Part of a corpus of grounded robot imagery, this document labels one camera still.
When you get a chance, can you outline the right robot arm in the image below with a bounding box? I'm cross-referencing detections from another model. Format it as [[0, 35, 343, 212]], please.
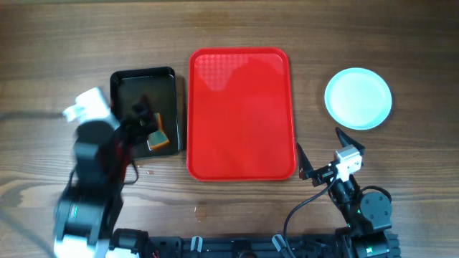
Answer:
[[288, 128, 400, 257]]

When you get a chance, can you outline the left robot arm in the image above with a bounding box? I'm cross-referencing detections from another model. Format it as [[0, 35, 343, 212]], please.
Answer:
[[53, 96, 158, 257]]

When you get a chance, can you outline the red plastic tray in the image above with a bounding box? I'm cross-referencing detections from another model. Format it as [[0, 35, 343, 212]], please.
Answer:
[[186, 47, 296, 181]]

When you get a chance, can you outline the green orange sponge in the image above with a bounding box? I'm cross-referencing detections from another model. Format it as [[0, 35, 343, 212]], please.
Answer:
[[147, 113, 170, 151]]

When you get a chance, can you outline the black rectangular water tray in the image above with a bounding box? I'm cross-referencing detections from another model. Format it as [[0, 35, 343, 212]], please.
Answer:
[[110, 67, 181, 159]]

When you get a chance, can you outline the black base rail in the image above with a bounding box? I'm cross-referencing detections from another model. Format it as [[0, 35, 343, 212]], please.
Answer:
[[107, 229, 399, 258]]

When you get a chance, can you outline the pale blue plate top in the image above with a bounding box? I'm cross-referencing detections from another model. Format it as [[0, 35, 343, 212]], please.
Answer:
[[323, 67, 392, 130]]

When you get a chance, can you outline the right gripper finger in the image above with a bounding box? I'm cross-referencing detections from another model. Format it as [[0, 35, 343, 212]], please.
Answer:
[[335, 127, 365, 155], [296, 143, 314, 179]]

